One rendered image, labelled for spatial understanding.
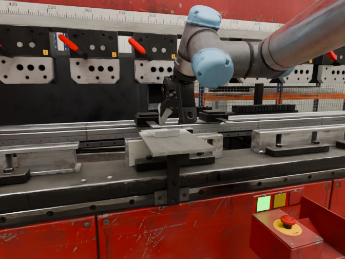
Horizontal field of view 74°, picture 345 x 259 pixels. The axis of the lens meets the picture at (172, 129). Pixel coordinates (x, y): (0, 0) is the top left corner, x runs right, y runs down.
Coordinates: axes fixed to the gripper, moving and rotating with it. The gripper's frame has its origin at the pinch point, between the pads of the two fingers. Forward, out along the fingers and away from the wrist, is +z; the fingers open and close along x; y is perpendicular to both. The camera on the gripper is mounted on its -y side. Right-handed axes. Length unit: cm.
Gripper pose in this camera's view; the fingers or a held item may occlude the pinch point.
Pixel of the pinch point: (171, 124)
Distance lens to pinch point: 74.3
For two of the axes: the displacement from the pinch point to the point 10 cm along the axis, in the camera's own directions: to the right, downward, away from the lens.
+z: -2.4, 6.4, 7.3
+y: -2.9, -7.7, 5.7
